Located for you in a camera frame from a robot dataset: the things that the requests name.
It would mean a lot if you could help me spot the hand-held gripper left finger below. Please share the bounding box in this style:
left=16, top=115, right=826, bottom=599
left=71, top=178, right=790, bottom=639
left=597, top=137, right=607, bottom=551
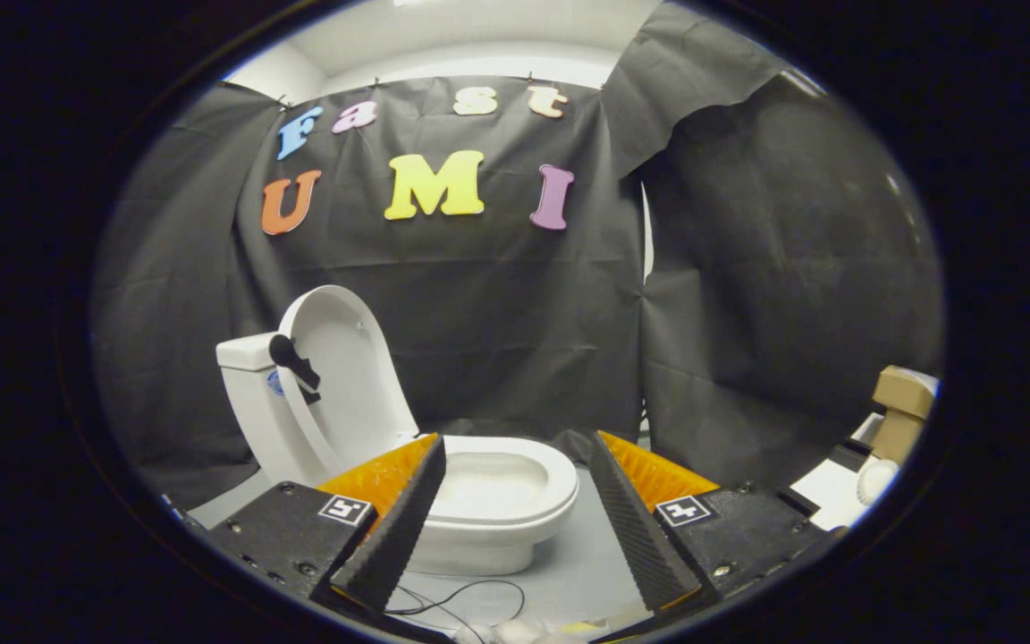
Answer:
left=205, top=433, right=447, bottom=618

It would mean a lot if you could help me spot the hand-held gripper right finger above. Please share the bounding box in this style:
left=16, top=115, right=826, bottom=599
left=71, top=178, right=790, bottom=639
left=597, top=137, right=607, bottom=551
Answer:
left=587, top=430, right=847, bottom=618

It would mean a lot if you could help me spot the white toilet lid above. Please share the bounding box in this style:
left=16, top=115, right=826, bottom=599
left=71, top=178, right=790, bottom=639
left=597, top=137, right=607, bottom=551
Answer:
left=276, top=284, right=419, bottom=480

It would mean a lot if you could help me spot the white toilet with tank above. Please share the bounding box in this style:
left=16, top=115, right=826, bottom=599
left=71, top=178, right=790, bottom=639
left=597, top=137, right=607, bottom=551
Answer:
left=215, top=331, right=580, bottom=578

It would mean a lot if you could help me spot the white toilet seat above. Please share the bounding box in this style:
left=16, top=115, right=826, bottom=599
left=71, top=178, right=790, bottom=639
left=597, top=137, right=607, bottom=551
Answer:
left=433, top=436, right=580, bottom=530

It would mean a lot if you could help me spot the white flat box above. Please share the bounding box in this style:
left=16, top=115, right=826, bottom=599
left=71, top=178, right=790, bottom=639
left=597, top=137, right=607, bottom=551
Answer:
left=789, top=413, right=884, bottom=530

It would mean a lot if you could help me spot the black backdrop cloth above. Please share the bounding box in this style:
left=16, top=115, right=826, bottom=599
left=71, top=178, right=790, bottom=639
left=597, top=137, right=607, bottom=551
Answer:
left=90, top=0, right=945, bottom=513

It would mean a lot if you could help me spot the white round object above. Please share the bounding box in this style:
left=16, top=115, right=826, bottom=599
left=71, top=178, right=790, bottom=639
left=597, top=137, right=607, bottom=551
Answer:
left=857, top=459, right=900, bottom=507

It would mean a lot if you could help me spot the brown cardboard box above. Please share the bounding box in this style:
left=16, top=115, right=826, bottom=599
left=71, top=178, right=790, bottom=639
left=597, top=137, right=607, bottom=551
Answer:
left=873, top=365, right=938, bottom=420
left=868, top=411, right=924, bottom=467

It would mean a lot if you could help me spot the thin black cable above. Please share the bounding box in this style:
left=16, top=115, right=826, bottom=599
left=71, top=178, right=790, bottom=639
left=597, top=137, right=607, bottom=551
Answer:
left=385, top=579, right=527, bottom=620

